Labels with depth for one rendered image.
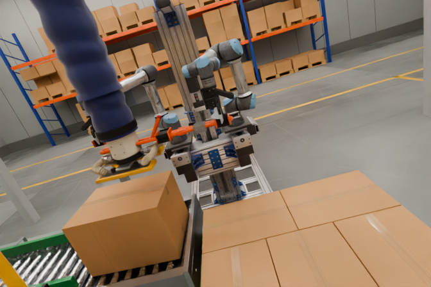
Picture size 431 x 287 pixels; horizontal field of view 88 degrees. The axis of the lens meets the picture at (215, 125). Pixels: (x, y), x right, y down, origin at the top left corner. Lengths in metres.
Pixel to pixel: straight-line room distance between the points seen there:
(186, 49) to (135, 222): 1.29
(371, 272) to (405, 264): 0.15
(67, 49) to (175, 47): 0.87
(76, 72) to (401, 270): 1.73
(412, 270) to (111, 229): 1.49
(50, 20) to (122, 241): 1.21
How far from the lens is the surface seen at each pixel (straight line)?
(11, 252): 2.70
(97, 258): 1.76
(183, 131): 1.28
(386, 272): 1.41
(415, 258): 1.48
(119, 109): 1.32
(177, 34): 1.91
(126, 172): 1.36
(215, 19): 8.46
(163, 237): 1.50
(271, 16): 8.81
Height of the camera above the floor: 1.66
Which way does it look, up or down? 18 degrees down
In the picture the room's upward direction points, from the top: 17 degrees counter-clockwise
